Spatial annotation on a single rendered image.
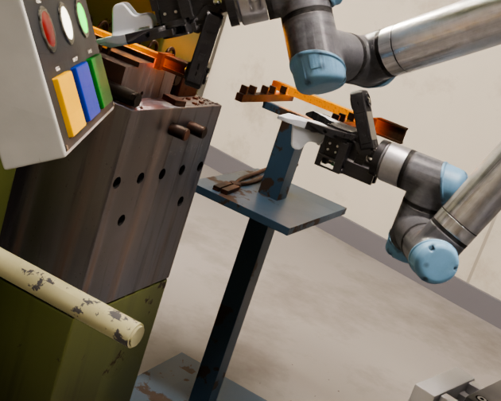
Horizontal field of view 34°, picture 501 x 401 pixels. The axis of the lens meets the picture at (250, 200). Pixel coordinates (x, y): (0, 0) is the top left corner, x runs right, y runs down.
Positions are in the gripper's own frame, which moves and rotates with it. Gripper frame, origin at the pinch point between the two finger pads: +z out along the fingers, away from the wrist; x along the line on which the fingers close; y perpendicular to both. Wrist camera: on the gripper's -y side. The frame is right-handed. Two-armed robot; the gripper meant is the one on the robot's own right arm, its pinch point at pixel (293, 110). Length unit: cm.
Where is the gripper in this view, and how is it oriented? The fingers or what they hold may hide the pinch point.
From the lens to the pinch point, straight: 160.2
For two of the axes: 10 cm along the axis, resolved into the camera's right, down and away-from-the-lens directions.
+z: -8.6, -3.9, 3.4
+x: 4.2, -1.3, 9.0
